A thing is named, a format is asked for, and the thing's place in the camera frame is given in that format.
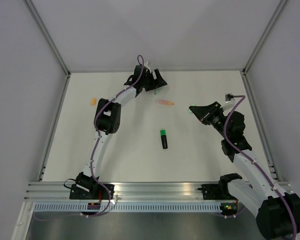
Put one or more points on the dark green marker pen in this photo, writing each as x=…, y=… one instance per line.
x=164, y=141

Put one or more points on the orange pen cap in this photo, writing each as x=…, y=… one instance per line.
x=93, y=101

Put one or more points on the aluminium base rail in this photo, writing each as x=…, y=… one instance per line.
x=184, y=192

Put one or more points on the bright green pen cap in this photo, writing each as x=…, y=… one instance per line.
x=163, y=133

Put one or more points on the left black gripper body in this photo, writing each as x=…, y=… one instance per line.
x=147, y=78

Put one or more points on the pink pen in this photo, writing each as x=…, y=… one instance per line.
x=164, y=102

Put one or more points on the light green pen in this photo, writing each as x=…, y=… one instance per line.
x=157, y=91

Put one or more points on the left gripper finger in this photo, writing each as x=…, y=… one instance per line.
x=150, y=85
x=160, y=82

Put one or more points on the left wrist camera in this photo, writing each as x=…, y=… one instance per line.
x=148, y=67

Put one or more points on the left aluminium frame post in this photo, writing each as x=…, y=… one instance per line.
x=29, y=4

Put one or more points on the slotted cable duct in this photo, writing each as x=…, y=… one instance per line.
x=130, y=207

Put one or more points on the right aluminium frame post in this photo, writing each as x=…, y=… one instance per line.
x=265, y=34

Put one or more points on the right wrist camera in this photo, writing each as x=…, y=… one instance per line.
x=229, y=102

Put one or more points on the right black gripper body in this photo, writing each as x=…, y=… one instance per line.
x=215, y=118

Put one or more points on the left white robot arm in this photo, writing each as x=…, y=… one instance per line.
x=87, y=185

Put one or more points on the aluminium frame post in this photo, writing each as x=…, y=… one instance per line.
x=29, y=4
x=265, y=34

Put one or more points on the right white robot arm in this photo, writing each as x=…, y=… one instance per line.
x=277, y=212

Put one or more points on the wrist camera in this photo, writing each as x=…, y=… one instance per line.
x=148, y=67
x=229, y=102

